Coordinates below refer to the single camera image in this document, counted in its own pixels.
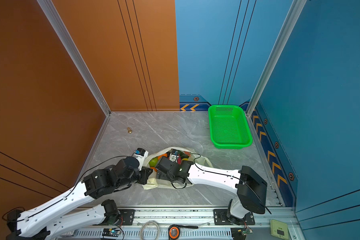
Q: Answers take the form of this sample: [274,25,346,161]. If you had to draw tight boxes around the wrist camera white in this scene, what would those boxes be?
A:
[169,149,183,164]
[132,148,149,170]

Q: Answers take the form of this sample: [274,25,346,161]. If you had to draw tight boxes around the green circuit board left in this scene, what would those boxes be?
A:
[102,228,123,240]

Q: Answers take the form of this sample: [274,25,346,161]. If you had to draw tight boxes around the green circuit board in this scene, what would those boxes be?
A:
[231,228,253,240]
[102,228,123,240]

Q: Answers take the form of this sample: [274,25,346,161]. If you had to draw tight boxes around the orange black tape measure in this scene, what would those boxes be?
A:
[168,225,199,240]

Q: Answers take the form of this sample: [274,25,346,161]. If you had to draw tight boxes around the yellowish translucent plastic bag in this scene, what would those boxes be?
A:
[142,147,213,190]

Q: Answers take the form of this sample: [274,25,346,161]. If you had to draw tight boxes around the green circuit board right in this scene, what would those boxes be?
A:
[231,228,253,240]

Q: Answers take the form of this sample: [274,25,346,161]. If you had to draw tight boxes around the green plastic mesh basket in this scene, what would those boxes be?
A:
[208,105,253,150]

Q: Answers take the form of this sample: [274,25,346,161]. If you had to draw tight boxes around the green lime fruit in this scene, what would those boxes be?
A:
[149,157,159,168]

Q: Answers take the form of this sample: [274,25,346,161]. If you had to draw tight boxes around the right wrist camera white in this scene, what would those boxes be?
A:
[169,149,183,164]

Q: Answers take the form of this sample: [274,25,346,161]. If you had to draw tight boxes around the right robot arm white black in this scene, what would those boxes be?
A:
[155,157,268,225]

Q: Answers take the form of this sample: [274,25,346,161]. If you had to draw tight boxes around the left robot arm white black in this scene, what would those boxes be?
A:
[5,156,153,240]

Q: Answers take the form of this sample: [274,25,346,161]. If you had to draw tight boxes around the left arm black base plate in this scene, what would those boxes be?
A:
[116,209,136,227]

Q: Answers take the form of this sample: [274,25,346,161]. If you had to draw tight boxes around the coiled white cable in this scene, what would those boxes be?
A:
[139,220,161,240]

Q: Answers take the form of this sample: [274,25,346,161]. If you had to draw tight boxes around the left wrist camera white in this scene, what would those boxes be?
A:
[132,148,149,170]

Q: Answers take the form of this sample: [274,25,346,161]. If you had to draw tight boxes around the light green switch box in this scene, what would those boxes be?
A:
[270,220,290,240]

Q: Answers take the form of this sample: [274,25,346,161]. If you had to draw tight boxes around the orange mandarin fruit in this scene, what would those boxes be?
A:
[158,153,168,160]

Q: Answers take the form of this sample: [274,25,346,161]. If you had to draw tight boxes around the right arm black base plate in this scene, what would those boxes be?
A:
[214,209,256,226]

